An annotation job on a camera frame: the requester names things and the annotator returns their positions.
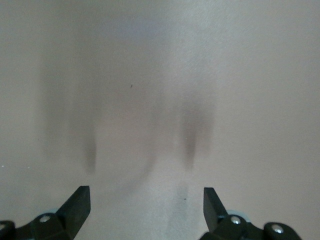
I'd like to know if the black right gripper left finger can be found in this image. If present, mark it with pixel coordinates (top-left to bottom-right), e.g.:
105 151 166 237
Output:
0 185 91 240

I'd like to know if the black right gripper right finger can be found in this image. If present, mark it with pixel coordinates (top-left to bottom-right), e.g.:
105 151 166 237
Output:
199 186 302 240

